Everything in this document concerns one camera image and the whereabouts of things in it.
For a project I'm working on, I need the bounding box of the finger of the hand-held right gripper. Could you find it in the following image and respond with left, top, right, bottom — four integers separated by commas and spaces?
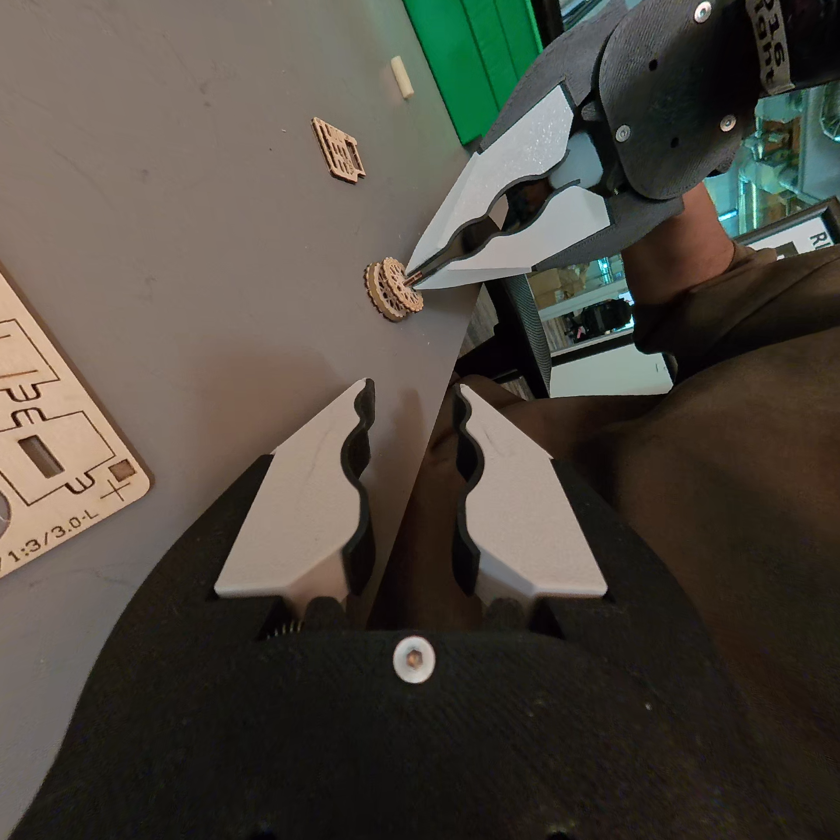
406, 84, 603, 278
415, 185, 614, 290

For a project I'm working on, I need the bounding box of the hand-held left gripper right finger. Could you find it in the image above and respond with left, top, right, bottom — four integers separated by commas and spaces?
451, 384, 608, 603

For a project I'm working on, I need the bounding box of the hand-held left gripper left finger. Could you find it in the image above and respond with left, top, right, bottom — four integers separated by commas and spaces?
214, 377, 378, 603

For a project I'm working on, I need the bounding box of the wooden gear wheel with axle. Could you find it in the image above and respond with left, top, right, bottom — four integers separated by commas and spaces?
364, 257, 424, 324

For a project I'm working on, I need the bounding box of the person's right forearm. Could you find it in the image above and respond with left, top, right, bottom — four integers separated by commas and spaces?
620, 182, 840, 395

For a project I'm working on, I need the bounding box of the grey desk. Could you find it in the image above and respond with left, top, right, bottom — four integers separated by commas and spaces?
0, 0, 487, 840

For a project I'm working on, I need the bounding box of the green panel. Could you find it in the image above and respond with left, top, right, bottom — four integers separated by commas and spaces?
402, 0, 546, 147

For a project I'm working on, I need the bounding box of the glass display case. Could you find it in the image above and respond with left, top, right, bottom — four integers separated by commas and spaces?
705, 85, 840, 237

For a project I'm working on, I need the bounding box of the white cabinet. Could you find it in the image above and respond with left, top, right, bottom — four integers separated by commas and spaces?
550, 341, 677, 398

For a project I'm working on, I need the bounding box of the small wooden cutout sheet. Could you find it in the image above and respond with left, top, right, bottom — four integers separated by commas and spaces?
310, 117, 366, 185

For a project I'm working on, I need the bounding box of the person's brown shirt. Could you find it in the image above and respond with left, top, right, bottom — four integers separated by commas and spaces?
364, 341, 840, 840

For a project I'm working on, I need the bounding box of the black framed white sign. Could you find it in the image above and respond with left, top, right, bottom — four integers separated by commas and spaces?
745, 200, 840, 263

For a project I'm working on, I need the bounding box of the wooden sheet with round holes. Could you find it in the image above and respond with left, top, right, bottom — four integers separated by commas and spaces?
0, 266, 153, 580

